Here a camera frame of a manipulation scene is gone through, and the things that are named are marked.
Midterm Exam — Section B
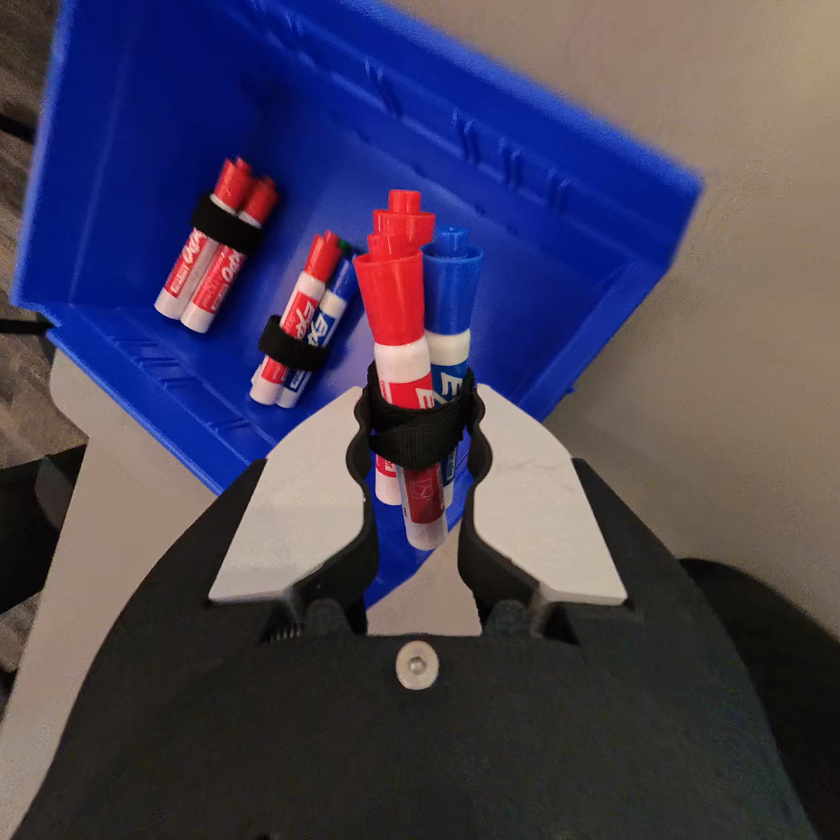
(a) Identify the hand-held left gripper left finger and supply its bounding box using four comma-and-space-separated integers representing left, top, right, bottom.
209, 386, 383, 636

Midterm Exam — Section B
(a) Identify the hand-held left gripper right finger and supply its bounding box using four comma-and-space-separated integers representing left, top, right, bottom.
456, 384, 633, 636

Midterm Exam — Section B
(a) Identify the black velcro strap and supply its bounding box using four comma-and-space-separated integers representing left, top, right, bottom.
258, 315, 330, 371
190, 193, 265, 256
365, 361, 476, 470

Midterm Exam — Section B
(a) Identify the blue plastic bin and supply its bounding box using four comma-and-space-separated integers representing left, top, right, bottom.
10, 0, 706, 611

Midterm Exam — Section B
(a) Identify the red blue green marker bundle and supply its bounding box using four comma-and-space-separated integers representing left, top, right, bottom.
249, 231, 343, 406

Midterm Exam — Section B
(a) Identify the two red markers bundle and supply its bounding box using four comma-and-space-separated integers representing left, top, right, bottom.
154, 157, 253, 321

